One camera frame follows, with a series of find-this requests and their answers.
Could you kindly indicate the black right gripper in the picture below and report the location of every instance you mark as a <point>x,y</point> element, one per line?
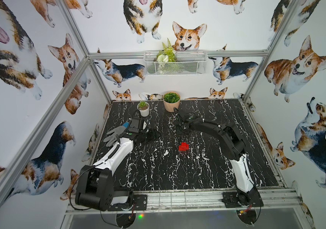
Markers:
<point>177,127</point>

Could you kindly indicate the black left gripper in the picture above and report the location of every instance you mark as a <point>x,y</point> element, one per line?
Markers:
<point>147,134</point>

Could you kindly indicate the red lego brick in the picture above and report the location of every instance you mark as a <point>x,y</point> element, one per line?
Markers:
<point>183,147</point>

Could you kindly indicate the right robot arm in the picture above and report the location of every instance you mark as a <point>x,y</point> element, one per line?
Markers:
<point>232,145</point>

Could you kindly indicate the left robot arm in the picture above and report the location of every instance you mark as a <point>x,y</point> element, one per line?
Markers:
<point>95,186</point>

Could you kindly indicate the beige plant pot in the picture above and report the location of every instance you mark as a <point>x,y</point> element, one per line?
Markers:
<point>171,101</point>

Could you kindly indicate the small white plant pot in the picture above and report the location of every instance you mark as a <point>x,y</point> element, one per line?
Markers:
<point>143,108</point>

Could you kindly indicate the grey work glove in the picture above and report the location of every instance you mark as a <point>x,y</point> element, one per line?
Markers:
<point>113,135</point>

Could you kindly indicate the green fern plant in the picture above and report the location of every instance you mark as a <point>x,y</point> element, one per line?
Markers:
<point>166,56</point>

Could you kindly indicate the white wire basket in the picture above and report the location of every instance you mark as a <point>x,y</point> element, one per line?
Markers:
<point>188,63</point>

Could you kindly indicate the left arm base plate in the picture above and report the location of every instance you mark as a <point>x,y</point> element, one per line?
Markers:
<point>135,201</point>

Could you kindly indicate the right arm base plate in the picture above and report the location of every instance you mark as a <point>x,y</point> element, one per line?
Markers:
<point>242,199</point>

